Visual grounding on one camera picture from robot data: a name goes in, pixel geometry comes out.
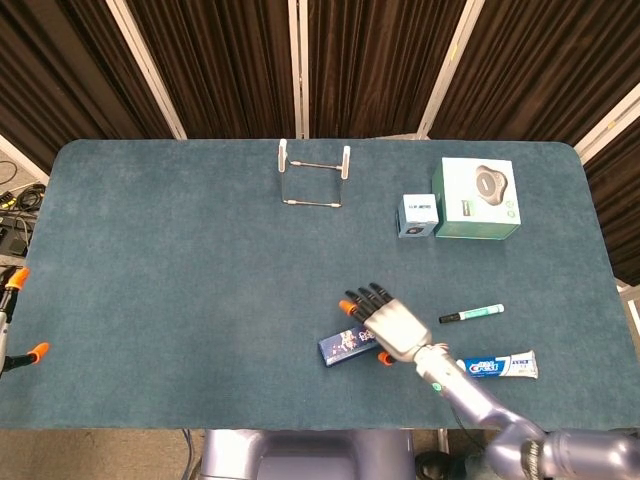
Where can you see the left orange-tipped robot hand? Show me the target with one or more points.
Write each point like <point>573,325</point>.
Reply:
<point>37,350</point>

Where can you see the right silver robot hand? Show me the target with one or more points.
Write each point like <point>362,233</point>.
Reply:
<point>397,327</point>

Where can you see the blue-backed product box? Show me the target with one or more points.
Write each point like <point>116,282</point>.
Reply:
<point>345,346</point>

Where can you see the right lavender robot arm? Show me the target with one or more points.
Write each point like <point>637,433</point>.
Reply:
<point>470,395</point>

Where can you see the green marker black cap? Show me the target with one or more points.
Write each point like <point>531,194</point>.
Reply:
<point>475,313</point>

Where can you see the black floor device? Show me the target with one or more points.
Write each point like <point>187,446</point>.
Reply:
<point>11,246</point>

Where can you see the Crest toothpaste tube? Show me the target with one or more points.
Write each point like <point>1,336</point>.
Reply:
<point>500,366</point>

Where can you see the small blue speaker box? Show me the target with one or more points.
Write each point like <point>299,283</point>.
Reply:
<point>420,207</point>

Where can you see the blue felt table cloth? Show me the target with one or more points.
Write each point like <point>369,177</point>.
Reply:
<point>150,300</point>

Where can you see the black shoe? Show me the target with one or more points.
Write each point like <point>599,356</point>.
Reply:
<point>435,467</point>

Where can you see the large green product box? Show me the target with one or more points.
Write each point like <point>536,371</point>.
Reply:
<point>465,190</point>

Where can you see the lavender robot torso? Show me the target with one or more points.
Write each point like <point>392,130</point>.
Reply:
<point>300,455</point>

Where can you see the dark brown curtain panel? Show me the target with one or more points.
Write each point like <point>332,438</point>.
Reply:
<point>540,65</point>
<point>620,200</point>
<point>215,65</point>
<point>60,75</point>
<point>375,65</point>

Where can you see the white screen frame post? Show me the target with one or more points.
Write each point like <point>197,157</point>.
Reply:
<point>449,65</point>
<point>20,154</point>
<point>146,65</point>
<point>607,125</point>
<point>298,75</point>

